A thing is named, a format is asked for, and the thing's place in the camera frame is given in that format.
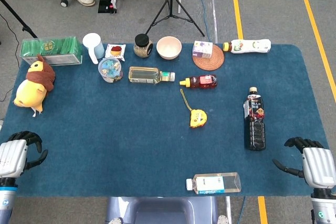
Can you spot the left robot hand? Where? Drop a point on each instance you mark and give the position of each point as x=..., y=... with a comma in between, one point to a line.
x=13, y=155

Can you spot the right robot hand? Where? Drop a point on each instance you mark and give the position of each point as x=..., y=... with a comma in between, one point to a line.
x=319, y=166

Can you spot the yellow tape measure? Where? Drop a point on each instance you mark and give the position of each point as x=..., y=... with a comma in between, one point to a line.
x=198, y=119

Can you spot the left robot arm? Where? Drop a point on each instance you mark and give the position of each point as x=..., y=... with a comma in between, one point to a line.
x=6, y=197

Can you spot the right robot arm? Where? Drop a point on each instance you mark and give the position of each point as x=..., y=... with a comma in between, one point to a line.
x=324, y=208

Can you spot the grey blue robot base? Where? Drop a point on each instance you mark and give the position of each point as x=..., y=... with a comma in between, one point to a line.
x=162, y=211

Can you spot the yellow plush toy brown scarf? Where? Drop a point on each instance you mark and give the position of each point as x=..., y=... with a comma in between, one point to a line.
x=30, y=90

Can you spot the dark coffee bottle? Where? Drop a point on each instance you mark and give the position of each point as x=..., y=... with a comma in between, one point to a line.
x=254, y=124

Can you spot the clear bottle blue label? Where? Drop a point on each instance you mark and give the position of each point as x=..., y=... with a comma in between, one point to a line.
x=212, y=184

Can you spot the green tissue pack box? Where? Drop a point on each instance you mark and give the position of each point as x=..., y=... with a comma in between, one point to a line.
x=50, y=48

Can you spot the blue carpet mat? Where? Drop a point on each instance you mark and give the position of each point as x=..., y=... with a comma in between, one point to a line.
x=131, y=142

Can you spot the clear jar colourful pieces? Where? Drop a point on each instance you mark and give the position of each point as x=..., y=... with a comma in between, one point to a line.
x=110, y=70

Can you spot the black slanted stand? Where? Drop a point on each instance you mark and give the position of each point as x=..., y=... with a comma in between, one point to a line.
x=18, y=19

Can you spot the white cup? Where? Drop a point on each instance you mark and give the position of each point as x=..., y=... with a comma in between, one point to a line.
x=92, y=43

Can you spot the white label tea bottle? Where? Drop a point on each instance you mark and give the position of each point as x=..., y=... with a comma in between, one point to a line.
x=249, y=46

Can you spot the honey squeeze bottle yellow cap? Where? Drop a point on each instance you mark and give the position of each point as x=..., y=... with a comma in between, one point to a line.
x=202, y=81

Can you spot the white red snack packet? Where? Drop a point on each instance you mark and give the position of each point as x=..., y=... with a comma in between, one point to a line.
x=115, y=51

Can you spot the round woven coaster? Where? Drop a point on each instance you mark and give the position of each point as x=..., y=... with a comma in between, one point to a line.
x=210, y=62

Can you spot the pale yellow drink bottle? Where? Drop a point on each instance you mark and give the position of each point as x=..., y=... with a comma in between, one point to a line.
x=147, y=75

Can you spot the purple white carton box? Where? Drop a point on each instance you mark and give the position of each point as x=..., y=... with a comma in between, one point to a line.
x=202, y=49

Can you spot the glass grain jar black lid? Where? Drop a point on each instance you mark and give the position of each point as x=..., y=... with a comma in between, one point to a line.
x=143, y=45

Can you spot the black power strip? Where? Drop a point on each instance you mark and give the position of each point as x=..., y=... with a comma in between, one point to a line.
x=106, y=2

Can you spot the beige bowl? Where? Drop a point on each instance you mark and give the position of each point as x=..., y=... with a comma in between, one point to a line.
x=168, y=47

